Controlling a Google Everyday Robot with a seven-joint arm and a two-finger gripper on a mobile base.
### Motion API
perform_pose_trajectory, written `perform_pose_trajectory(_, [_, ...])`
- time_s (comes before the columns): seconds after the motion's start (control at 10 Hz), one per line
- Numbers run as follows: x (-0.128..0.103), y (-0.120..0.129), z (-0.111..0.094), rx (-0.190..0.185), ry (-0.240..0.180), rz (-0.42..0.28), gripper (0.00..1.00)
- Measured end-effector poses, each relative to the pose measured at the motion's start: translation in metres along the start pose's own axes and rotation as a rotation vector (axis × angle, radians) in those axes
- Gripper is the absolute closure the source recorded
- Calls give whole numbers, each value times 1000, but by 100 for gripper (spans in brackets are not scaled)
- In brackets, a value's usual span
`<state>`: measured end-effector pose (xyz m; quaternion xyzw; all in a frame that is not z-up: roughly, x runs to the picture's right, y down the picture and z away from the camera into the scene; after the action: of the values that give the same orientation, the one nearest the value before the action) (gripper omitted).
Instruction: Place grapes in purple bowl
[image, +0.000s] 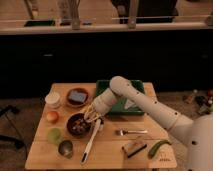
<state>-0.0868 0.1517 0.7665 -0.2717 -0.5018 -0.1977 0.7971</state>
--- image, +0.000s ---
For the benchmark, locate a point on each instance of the silver fork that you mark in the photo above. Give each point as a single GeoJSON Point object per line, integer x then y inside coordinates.
{"type": "Point", "coordinates": [124, 132]}

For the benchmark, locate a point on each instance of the red orange apple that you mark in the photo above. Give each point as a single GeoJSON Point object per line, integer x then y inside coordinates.
{"type": "Point", "coordinates": [52, 116]}

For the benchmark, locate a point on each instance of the white round container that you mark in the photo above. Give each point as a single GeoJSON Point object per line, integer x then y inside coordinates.
{"type": "Point", "coordinates": [53, 100]}

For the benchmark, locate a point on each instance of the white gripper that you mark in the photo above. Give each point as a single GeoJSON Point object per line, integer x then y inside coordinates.
{"type": "Point", "coordinates": [102, 104]}

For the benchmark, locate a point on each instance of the green apple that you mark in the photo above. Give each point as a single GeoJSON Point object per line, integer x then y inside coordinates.
{"type": "Point", "coordinates": [54, 136]}

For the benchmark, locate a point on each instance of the blue sponge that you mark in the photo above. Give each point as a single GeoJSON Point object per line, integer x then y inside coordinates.
{"type": "Point", "coordinates": [77, 96]}

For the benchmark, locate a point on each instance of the grapes bunch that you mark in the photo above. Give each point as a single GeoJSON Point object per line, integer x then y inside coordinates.
{"type": "Point", "coordinates": [79, 125]}

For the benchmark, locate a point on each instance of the white handled spatula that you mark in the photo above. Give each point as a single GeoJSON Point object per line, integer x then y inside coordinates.
{"type": "Point", "coordinates": [90, 142]}

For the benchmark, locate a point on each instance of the green cucumber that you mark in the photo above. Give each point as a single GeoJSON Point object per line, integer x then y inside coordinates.
{"type": "Point", "coordinates": [152, 152]}

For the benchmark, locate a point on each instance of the black chair base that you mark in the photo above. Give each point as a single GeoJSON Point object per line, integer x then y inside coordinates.
{"type": "Point", "coordinates": [19, 141]}

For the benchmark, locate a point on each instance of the white cloth in tray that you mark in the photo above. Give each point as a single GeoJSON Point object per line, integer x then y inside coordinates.
{"type": "Point", "coordinates": [129, 104]}

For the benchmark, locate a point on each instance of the dark purple bowl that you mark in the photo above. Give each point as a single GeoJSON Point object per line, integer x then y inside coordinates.
{"type": "Point", "coordinates": [70, 124]}

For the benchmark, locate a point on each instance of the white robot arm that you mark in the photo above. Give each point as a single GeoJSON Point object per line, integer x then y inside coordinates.
{"type": "Point", "coordinates": [197, 134]}

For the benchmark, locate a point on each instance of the green rectangular tray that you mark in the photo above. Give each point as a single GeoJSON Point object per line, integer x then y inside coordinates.
{"type": "Point", "coordinates": [118, 108]}

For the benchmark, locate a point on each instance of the brown bowl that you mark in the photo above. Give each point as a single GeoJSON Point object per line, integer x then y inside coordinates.
{"type": "Point", "coordinates": [74, 103]}

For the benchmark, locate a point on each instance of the wooden brush block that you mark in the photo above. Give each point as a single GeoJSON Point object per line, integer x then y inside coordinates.
{"type": "Point", "coordinates": [133, 147]}

